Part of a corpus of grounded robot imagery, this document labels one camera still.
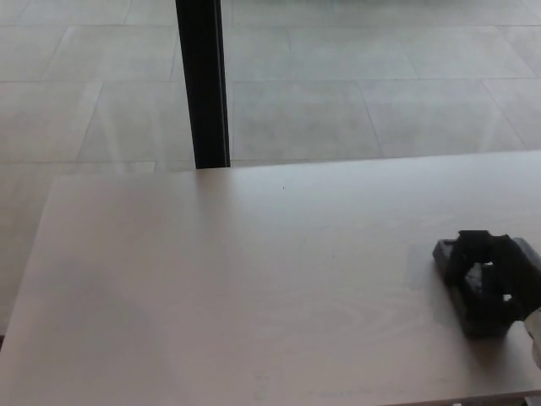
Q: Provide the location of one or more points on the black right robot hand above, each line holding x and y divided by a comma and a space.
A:
513, 270

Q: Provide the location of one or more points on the dark grey speckled board eraser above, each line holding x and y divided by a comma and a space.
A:
475, 315

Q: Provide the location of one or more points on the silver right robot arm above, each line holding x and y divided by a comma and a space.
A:
534, 334

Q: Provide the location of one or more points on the black metal window frame post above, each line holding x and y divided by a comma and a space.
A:
203, 84

